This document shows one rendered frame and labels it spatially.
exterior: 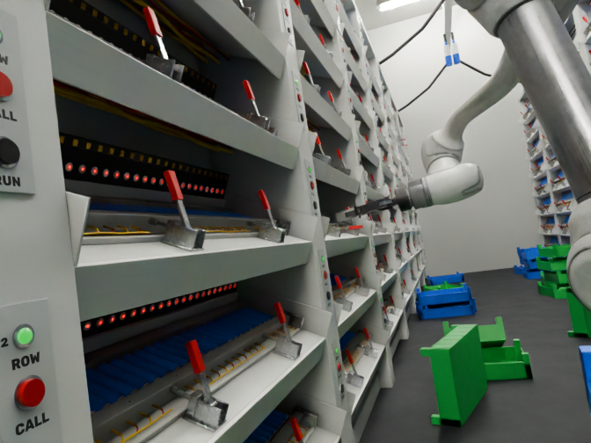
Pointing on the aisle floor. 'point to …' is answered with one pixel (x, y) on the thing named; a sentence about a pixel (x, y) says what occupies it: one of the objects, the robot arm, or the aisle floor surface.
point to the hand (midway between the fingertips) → (346, 214)
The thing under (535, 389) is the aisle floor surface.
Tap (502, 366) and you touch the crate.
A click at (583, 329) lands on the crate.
